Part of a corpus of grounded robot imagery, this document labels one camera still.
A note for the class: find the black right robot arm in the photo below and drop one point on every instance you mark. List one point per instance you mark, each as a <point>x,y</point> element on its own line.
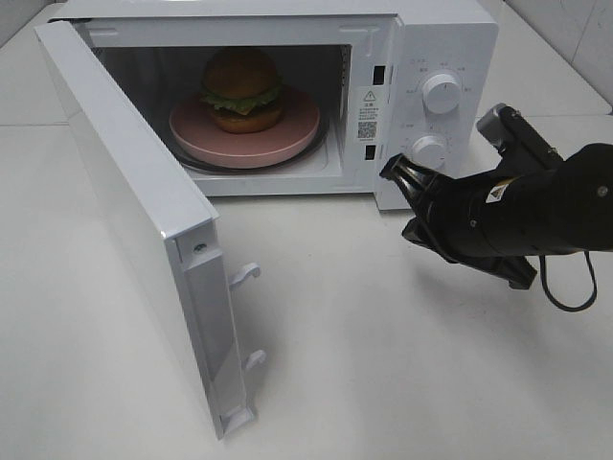
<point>577,203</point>

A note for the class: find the glass microwave turntable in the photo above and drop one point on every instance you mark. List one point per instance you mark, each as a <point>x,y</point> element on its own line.
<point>312,159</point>

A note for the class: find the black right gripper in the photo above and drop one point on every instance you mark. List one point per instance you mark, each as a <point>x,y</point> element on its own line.
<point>488,221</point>

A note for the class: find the white timer knob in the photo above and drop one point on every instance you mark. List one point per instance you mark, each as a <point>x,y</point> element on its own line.
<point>429,151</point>

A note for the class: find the white microwave door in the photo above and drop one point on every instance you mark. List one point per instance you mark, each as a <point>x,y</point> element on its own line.
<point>163,224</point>

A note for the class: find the white microwave oven body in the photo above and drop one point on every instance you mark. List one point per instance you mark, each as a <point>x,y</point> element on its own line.
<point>363,63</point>

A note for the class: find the upper white power knob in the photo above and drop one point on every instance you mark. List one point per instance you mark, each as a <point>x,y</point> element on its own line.
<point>441,93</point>

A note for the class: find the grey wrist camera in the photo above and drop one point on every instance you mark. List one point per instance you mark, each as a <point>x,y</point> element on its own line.
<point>492,128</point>

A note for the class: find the pink round plate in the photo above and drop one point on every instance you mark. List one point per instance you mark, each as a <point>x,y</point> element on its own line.
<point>196,133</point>

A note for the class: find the burger with lettuce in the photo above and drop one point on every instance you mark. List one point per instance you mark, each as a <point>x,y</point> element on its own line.
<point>242,90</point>

